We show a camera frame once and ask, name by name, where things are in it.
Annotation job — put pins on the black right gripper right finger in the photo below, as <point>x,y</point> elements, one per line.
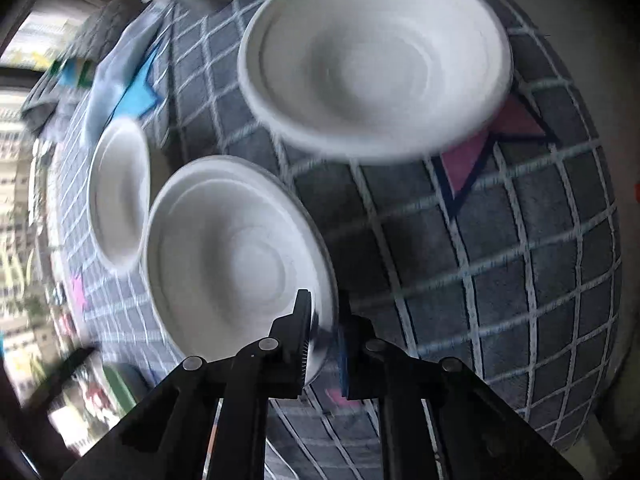
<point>438,419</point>

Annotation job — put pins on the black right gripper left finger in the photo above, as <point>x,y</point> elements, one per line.
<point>208,419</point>

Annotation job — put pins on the white paper bowl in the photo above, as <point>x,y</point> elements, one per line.
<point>119,194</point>
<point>227,247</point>
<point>375,80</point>

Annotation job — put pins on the green square plate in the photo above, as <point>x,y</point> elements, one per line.
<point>126,383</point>

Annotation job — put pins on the grey checked tablecloth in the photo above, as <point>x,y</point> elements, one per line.
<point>517,275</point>

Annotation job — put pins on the white folded cloth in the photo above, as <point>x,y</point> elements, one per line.
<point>115,73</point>

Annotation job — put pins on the green blue bottle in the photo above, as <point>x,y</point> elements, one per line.
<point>77,72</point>

